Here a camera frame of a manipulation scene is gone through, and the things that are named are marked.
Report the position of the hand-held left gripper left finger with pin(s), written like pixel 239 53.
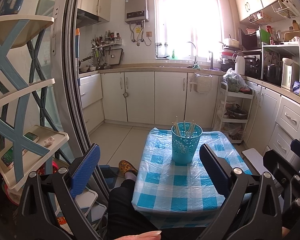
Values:
pixel 86 170

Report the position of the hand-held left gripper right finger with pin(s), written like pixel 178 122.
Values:
pixel 215 170

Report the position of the teal perforated plastic basket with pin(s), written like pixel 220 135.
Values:
pixel 185 150

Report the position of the bunch of wooden chopsticks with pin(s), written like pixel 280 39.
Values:
pixel 177 125

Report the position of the person's left hand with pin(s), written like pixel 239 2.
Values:
pixel 147 235

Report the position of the blue dustpan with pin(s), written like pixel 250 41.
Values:
pixel 110 175

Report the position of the white step stool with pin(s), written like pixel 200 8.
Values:
pixel 92 205

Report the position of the white plastic stool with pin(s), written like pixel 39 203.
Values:
pixel 252 157

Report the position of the yellow patterned slipper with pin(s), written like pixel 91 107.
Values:
pixel 127 167

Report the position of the crumpled clear plastic bag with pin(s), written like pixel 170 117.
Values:
pixel 230 130

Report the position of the blue white checked tablecloth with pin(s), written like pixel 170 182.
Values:
pixel 170 180

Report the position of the person's leg in black trousers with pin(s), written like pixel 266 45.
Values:
pixel 125 205

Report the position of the black pan with lid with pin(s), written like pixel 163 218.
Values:
pixel 236 113

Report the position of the blue carton box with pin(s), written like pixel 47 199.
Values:
pixel 298 87

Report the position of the smartphone with green screen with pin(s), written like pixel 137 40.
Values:
pixel 32 137

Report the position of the white electric water boiler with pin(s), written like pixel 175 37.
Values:
pixel 288 75

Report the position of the smartphone with dark case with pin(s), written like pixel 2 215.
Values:
pixel 11 158

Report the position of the white tiered trolley rack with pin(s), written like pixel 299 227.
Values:
pixel 240 96

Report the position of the cream kitchen base cabinets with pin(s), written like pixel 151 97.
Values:
pixel 140 97

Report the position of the plastic bag of greens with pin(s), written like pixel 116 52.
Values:
pixel 233 80

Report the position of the black toaster oven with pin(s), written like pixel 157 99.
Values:
pixel 252 67

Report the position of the white thermos jug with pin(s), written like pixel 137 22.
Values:
pixel 239 65

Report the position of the green dish cloth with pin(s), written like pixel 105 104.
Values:
pixel 196 67

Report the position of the white countertop shelf rack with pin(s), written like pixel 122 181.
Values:
pixel 277 46

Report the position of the dark straight faucet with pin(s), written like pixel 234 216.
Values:
pixel 211 60

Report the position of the blue and cream shelf unit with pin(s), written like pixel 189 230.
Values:
pixel 15 80

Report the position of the hanging metal baking tray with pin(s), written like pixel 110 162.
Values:
pixel 117 57

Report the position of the curved chrome faucet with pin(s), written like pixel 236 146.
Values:
pixel 195 55

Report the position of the green cutting board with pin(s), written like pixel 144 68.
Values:
pixel 265 36

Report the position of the black microwave oven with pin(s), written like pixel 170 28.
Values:
pixel 250 40

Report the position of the kitchen window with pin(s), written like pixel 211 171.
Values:
pixel 187 22

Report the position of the range hood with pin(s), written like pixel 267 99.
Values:
pixel 86 17

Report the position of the silver gas water heater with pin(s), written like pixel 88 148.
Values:
pixel 136 7

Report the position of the white hanging bin frame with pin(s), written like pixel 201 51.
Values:
pixel 202 90

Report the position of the wall-mounted utensil rack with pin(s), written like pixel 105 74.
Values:
pixel 102 46

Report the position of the wall power socket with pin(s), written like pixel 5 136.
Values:
pixel 148 34

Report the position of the cream wall cabinet beside hood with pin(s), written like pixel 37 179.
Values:
pixel 105 5

